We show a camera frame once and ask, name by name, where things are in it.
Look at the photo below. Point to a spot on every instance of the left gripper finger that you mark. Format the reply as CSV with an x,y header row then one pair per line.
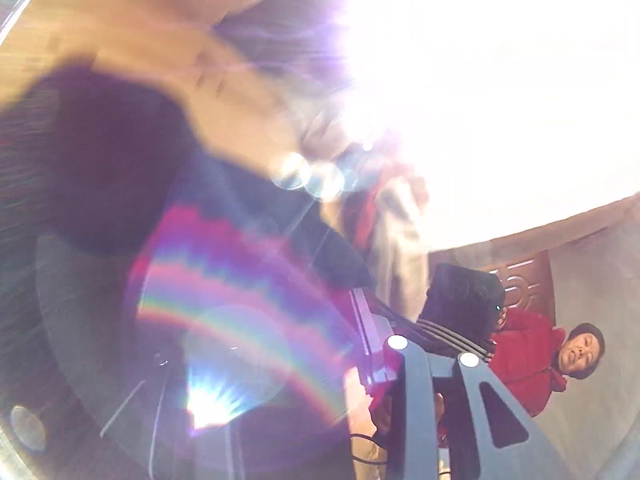
x,y
442,388

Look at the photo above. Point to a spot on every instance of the black knit sweater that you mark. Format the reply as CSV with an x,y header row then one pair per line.
x,y
165,313

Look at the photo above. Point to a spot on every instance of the person's right hand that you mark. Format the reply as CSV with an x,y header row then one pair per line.
x,y
381,409

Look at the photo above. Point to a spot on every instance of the brown wooden door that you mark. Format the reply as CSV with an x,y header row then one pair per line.
x,y
528,284

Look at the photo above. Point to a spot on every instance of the person in red jacket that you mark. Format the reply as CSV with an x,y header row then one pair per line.
x,y
534,358

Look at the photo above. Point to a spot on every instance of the red cloth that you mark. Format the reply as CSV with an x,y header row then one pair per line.
x,y
360,213

